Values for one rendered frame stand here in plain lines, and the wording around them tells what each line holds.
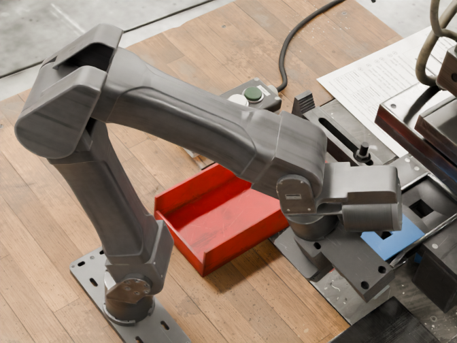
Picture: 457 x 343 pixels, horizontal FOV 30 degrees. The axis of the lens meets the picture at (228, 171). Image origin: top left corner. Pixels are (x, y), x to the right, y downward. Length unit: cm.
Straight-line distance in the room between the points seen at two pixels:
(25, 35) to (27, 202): 169
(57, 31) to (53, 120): 210
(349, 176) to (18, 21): 220
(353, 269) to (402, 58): 70
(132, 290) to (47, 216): 26
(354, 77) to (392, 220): 63
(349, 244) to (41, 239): 48
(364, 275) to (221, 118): 24
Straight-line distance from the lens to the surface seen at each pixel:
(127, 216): 97
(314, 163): 85
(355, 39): 159
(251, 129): 84
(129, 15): 300
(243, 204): 127
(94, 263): 120
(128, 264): 102
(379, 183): 89
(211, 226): 124
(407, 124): 110
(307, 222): 91
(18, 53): 287
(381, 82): 151
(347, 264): 94
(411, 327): 119
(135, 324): 114
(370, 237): 116
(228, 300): 118
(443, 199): 125
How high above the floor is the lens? 190
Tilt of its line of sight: 49 degrees down
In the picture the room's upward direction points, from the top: 7 degrees clockwise
